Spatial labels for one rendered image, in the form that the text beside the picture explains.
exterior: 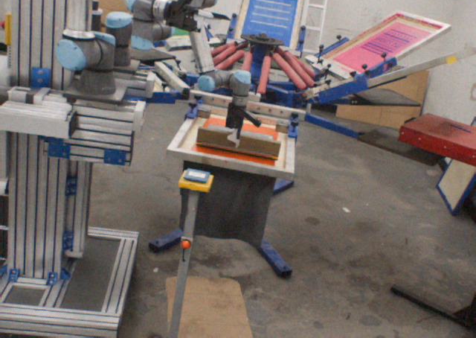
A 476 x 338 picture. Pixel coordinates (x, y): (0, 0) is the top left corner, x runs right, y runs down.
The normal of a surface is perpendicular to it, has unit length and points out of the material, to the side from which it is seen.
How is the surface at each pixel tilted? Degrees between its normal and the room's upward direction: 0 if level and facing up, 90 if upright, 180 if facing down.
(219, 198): 93
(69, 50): 98
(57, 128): 90
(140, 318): 0
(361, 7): 90
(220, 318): 0
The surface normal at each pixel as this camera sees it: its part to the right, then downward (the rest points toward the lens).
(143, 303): 0.16, -0.92
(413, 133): -0.57, 0.22
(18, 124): 0.05, 0.38
